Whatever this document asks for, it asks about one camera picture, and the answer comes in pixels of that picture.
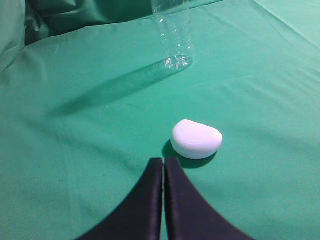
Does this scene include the green cloth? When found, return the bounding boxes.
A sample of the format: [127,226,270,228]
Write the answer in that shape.
[0,0,320,240]

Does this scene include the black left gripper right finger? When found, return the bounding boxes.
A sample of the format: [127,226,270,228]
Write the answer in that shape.
[164,157,252,240]

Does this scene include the clear empty plastic bottle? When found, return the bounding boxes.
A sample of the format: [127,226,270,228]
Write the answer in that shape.
[151,0,193,71]

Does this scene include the small white plastic case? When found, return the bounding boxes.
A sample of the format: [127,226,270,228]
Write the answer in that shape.
[170,119,223,160]

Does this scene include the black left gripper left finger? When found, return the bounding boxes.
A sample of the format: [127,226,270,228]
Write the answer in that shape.
[79,157,163,240]

